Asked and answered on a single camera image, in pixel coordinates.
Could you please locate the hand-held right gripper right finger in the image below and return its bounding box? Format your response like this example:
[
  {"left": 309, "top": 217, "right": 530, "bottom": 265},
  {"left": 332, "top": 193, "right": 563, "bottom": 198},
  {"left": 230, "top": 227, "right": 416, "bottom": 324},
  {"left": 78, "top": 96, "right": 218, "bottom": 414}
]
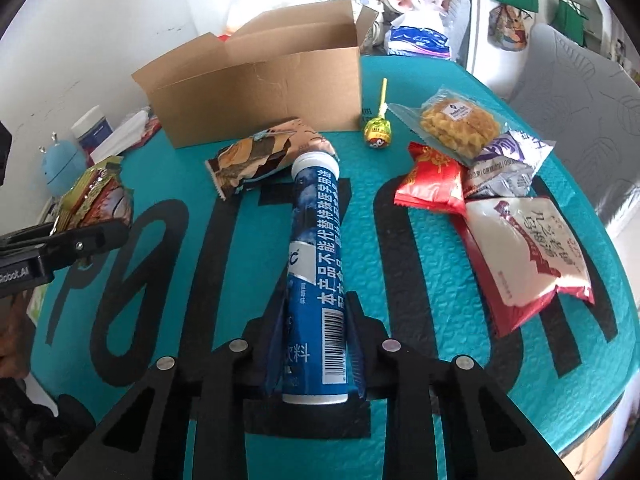
[{"left": 345, "top": 292, "right": 576, "bottom": 480}]

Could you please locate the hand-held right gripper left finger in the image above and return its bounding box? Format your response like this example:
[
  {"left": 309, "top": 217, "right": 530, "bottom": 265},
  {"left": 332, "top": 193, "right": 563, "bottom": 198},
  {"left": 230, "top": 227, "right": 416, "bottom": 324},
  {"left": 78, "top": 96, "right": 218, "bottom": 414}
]
[{"left": 55, "top": 295, "right": 291, "bottom": 480}]

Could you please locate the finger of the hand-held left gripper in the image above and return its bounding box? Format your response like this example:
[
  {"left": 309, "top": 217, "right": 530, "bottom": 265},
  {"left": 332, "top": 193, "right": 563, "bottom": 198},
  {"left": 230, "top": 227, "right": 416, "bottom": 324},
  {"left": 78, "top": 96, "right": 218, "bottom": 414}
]
[
  {"left": 0, "top": 224, "right": 56, "bottom": 251},
  {"left": 47, "top": 219, "right": 132, "bottom": 273}
]

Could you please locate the colourful nut snack packet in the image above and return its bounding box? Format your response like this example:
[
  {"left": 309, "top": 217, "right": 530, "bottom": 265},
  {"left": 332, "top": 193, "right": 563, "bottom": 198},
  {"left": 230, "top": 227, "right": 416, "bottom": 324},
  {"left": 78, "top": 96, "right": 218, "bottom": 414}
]
[{"left": 52, "top": 155, "right": 135, "bottom": 233}]

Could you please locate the blue tablet tube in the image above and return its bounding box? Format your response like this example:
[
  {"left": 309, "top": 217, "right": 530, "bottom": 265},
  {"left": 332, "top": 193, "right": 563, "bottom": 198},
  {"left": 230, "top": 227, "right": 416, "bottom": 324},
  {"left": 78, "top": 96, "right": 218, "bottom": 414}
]
[{"left": 281, "top": 151, "right": 349, "bottom": 406}]

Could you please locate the small red snack packet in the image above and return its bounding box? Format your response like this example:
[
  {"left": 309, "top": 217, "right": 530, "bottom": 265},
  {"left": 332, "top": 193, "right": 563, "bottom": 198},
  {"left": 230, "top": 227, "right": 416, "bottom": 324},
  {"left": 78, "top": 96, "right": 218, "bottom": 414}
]
[{"left": 394, "top": 141, "right": 468, "bottom": 218}]

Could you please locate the brown biscuit packet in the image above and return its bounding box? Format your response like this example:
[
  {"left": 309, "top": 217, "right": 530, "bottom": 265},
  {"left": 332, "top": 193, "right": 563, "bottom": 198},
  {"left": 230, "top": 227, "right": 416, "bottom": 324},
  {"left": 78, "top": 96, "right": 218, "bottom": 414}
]
[{"left": 205, "top": 118, "right": 341, "bottom": 202}]

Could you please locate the white red snack packet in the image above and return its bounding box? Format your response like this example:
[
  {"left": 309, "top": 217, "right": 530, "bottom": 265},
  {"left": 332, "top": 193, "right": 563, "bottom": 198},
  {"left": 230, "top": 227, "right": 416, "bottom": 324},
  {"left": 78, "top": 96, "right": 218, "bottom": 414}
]
[{"left": 452, "top": 195, "right": 597, "bottom": 339}]

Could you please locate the cardboard box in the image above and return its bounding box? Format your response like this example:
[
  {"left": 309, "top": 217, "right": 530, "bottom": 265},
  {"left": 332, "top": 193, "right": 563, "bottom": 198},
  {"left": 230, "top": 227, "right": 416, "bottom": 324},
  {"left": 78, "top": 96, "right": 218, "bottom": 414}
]
[{"left": 131, "top": 0, "right": 378, "bottom": 150}]

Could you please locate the silver purple snack packet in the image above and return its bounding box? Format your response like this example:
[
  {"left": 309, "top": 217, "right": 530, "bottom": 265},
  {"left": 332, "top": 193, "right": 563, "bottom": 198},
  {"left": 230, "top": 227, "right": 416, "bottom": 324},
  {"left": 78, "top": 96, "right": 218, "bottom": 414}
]
[{"left": 462, "top": 129, "right": 557, "bottom": 200}]

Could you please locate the person's left hand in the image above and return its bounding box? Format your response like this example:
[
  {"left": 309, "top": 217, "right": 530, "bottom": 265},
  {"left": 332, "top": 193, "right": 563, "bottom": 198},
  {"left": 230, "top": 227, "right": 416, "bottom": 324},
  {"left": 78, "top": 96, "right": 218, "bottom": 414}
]
[{"left": 0, "top": 300, "right": 36, "bottom": 378}]

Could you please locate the light blue round gadget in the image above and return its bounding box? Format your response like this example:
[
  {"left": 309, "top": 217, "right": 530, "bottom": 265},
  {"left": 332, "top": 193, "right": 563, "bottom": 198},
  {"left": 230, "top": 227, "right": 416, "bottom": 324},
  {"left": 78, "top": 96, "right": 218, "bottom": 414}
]
[{"left": 40, "top": 132, "right": 88, "bottom": 196}]

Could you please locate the white tissue pack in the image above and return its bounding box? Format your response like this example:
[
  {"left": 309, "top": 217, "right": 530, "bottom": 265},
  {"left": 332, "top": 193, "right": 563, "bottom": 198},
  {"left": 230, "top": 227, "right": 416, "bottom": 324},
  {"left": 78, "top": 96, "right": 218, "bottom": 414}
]
[{"left": 90, "top": 110, "right": 151, "bottom": 163}]

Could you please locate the white jar blue label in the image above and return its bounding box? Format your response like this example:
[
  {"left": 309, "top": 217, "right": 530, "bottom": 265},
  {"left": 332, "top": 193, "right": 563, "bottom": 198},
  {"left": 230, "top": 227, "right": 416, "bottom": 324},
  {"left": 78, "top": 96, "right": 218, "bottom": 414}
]
[{"left": 70, "top": 105, "right": 118, "bottom": 153}]

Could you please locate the flat red packet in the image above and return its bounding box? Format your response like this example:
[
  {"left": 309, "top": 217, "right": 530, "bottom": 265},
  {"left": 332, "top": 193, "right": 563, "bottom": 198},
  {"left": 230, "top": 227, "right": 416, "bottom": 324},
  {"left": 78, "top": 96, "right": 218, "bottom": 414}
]
[{"left": 135, "top": 110, "right": 163, "bottom": 148}]

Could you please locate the green lollipop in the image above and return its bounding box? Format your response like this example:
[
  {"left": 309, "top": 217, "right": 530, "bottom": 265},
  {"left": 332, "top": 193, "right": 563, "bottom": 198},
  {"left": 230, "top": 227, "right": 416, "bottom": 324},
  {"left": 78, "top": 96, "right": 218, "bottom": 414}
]
[{"left": 361, "top": 78, "right": 392, "bottom": 151}]

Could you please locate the clear waffle snack bag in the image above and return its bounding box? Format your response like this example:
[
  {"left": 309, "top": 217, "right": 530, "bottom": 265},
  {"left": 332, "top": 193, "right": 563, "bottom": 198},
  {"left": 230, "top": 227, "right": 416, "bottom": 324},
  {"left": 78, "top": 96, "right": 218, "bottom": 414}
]
[{"left": 387, "top": 87, "right": 508, "bottom": 166}]

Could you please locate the grey leaf-pattern chair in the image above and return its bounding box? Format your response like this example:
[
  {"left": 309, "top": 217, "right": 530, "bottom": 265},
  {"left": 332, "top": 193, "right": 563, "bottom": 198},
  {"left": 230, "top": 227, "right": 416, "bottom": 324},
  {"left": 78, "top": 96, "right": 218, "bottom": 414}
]
[{"left": 505, "top": 22, "right": 640, "bottom": 241}]

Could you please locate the blue white plastic bag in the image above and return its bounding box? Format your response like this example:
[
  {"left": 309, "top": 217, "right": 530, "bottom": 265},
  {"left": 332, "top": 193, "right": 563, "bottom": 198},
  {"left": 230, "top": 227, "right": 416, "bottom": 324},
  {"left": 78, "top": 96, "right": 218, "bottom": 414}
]
[{"left": 387, "top": 10, "right": 453, "bottom": 58}]

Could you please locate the white printed cup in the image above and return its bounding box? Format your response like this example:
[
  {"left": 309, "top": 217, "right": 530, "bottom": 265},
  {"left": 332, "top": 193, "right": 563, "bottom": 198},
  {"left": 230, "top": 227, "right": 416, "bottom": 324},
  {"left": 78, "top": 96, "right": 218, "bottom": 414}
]
[{"left": 350, "top": 0, "right": 386, "bottom": 56}]

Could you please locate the patterned cloth bag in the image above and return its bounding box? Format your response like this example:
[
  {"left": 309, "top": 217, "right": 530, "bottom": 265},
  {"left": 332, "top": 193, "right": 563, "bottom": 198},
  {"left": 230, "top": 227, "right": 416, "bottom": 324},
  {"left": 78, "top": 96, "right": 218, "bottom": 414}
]
[{"left": 487, "top": 2, "right": 533, "bottom": 53}]

